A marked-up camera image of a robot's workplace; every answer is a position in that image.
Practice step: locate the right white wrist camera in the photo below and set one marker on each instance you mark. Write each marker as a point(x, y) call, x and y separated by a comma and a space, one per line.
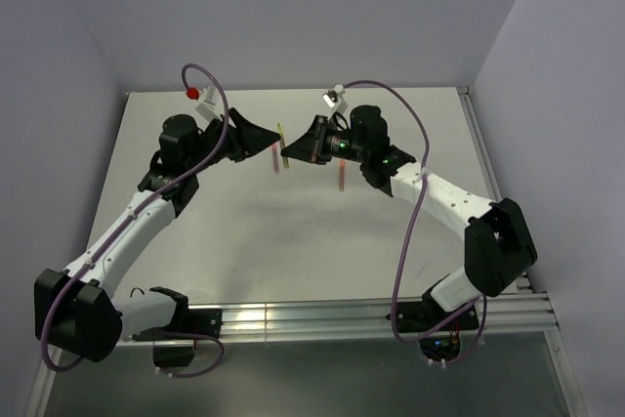
point(334, 98)

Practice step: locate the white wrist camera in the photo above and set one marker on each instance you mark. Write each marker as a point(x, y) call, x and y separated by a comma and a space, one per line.
point(334, 98)
point(206, 104)

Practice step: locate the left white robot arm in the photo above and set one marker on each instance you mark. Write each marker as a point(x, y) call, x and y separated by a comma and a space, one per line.
point(74, 307)

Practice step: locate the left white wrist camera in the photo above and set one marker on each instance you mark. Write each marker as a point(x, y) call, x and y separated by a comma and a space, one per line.
point(206, 104)

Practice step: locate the yellow pen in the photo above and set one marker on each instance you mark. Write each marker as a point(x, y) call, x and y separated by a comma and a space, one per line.
point(282, 143)

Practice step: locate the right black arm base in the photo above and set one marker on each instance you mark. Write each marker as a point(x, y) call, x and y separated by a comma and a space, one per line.
point(443, 337)

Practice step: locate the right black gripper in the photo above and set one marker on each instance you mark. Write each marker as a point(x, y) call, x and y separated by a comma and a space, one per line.
point(311, 147)

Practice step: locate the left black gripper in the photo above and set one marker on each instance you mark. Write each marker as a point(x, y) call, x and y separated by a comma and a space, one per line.
point(247, 139)

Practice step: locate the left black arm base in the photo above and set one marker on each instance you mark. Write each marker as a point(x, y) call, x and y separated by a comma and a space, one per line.
point(175, 347)

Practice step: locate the aluminium rail frame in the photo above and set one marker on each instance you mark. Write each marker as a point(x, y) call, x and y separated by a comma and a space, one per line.
point(269, 269)

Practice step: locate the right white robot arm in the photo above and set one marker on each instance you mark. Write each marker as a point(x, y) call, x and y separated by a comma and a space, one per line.
point(498, 247)

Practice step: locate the red pen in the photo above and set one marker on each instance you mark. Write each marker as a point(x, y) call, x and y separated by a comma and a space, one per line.
point(275, 159)

